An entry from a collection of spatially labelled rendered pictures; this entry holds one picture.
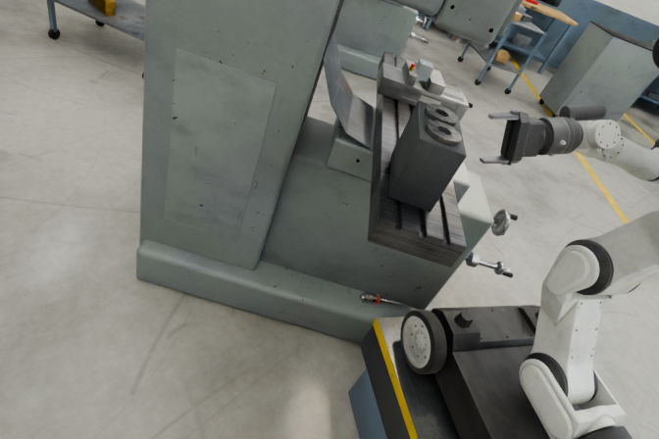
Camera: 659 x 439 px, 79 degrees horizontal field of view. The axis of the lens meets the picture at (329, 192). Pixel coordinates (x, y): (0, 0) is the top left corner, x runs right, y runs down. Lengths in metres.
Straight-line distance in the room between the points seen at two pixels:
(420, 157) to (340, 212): 0.63
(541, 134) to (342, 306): 1.09
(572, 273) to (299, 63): 0.92
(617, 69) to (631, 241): 4.81
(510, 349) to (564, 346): 0.26
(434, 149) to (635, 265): 0.54
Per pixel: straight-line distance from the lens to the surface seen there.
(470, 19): 1.29
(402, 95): 1.59
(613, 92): 6.07
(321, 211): 1.55
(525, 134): 1.02
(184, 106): 1.36
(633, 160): 1.20
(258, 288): 1.73
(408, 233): 1.00
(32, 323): 1.89
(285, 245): 1.71
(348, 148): 1.36
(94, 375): 1.75
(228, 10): 1.20
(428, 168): 1.00
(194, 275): 1.78
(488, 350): 1.49
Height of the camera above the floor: 1.58
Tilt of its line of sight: 37 degrees down
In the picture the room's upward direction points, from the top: 22 degrees clockwise
